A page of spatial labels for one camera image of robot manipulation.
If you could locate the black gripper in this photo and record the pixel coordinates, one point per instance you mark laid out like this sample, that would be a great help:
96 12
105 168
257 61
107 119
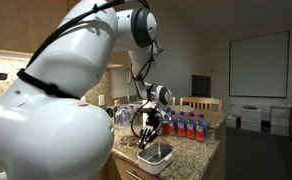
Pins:
154 121

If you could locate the white steel lunch box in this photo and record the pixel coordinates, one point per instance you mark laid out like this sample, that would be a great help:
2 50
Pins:
156 157

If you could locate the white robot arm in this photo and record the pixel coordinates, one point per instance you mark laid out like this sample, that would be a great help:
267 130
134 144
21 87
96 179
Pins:
47 131

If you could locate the red blue drink bottle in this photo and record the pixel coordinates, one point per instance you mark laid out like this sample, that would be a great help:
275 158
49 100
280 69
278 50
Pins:
201 128
172 124
191 126
181 124
165 122

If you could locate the clear water bottle pack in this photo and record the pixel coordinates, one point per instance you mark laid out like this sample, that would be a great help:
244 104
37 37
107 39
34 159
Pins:
124 116

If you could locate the wooden chair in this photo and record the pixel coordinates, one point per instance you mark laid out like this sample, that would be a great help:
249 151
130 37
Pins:
202 103

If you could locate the dark monitor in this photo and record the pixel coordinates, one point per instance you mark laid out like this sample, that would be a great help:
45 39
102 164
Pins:
201 86

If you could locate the white projector screen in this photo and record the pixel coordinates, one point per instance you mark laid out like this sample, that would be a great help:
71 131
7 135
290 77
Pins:
258 66

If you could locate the wooden upper cabinet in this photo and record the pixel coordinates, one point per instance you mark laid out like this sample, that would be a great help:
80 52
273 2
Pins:
25 24

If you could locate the wooden drawer with handle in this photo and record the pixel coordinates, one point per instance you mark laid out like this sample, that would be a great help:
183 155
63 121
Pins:
127 171

